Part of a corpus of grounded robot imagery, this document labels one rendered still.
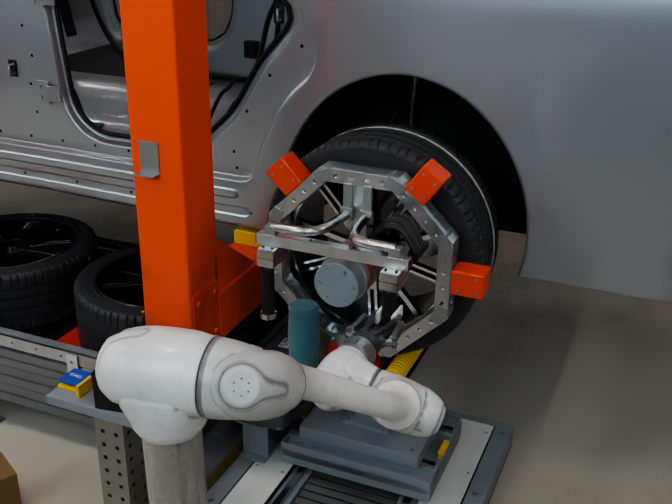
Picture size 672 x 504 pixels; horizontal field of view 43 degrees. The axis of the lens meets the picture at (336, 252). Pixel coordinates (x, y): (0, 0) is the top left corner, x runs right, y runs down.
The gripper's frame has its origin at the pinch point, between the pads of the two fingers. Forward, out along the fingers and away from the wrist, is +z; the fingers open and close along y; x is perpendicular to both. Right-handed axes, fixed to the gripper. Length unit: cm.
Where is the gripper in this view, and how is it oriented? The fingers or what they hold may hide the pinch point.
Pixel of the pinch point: (389, 314)
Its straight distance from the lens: 217.3
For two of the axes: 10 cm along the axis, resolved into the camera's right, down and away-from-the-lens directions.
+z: 3.9, -3.6, 8.5
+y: 9.2, 1.7, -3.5
